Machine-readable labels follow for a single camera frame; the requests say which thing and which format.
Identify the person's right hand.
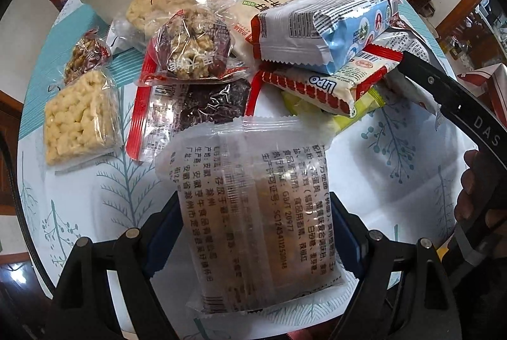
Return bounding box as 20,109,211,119
454,149,497,225

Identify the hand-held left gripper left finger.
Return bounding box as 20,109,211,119
51,191,188,340

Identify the blue white wafer packet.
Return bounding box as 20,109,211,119
251,0,401,75

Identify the white plastic packet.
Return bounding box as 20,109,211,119
108,18,144,56

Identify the dark cake red-edged packet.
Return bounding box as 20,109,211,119
126,47,254,162

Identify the beige biscuit packet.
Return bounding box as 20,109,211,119
228,0,313,65

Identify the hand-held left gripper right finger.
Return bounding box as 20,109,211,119
329,191,470,340

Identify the small walnut snack packet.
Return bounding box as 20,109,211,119
61,29,113,87

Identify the red white biscuit packet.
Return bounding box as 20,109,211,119
246,45,401,117

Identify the teal white printed tablecloth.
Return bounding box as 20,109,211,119
16,0,492,340

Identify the clear walnut date packet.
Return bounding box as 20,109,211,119
135,5,254,87

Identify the square puffed rice packet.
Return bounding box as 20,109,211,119
43,71,123,166

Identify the red white cardboard box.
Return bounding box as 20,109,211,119
457,65,507,119

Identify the white red snack packet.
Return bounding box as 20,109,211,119
372,19,448,129

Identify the clear printed cake packet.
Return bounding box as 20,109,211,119
154,116,353,315

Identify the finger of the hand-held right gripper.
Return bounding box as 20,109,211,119
390,51,473,116

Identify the wooden cabinet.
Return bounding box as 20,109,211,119
436,0,507,61

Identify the yellow snack packet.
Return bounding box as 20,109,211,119
281,84,387,135

